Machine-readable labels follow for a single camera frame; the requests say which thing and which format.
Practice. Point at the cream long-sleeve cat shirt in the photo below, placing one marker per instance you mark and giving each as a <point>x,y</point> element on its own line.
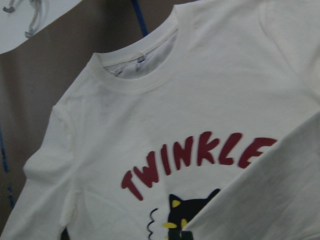
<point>208,128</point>

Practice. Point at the grey reacher grabber tool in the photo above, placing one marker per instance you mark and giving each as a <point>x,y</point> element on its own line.
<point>37,4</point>

